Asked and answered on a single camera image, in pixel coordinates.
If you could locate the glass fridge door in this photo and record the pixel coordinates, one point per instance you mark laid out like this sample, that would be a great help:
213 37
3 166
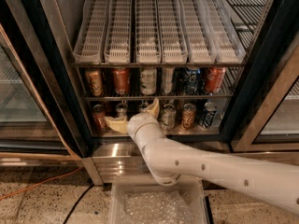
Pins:
28 134
275 124

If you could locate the stainless steel fridge base grille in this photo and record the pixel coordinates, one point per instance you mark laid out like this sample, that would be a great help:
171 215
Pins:
112 159

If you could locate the clear can glide tray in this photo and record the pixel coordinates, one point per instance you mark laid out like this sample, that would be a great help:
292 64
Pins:
227 43
91 36
198 37
147 41
172 39
118 41

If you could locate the white can middle shelf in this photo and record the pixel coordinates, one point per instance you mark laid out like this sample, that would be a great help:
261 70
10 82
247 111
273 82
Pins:
148 79

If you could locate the silver can bottom shelf left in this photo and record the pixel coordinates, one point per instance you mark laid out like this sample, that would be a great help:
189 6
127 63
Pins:
121 109

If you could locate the top wire shelf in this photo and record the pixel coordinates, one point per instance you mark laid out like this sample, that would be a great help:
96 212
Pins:
245 17

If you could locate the blue can shelf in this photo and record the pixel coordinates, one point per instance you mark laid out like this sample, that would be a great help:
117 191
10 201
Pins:
208 114
190 80

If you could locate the middle wire shelf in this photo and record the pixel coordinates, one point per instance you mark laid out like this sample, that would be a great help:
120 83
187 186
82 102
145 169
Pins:
226 90

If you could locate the blue can bottom shelf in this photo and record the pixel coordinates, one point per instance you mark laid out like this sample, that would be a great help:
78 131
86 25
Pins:
208 114

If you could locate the blue can middle shelf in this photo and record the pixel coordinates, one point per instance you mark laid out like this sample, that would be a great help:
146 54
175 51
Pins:
190 80

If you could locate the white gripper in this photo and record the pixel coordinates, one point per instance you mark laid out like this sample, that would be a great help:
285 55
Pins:
139 122

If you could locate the right glass fridge door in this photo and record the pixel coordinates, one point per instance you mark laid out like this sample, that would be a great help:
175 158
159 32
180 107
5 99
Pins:
275 124

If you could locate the wire shelf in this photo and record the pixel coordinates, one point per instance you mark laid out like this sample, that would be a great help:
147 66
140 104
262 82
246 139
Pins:
245 17
226 90

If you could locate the silver slim can middle shelf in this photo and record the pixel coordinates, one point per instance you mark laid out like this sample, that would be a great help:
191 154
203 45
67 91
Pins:
167 80

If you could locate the brown patterned can middle shelf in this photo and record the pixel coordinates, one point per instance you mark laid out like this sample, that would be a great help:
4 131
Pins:
94 80

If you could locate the silver slim can shelf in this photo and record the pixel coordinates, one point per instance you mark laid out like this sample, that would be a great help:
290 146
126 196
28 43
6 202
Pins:
143 107
167 80

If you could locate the left glass fridge door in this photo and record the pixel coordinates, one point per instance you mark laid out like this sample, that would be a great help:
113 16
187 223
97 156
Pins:
28 134

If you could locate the orange can bottom shelf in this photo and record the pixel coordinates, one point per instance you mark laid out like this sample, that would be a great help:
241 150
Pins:
188 116

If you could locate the red coke can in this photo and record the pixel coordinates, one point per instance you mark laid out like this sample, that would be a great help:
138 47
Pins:
121 81

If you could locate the red-brown can bottom shelf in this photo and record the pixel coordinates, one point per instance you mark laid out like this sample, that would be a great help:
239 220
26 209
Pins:
99 114

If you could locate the clear plastic bin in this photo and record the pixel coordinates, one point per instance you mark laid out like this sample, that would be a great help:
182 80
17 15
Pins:
139 199

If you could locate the red can middle shelf right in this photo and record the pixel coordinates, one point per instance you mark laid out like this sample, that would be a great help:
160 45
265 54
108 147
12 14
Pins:
213 78

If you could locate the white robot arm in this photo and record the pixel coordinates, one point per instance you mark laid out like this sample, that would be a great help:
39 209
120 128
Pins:
266 181

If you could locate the silver slim can bottom shelf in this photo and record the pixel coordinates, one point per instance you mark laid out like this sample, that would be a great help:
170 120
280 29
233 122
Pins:
143 107

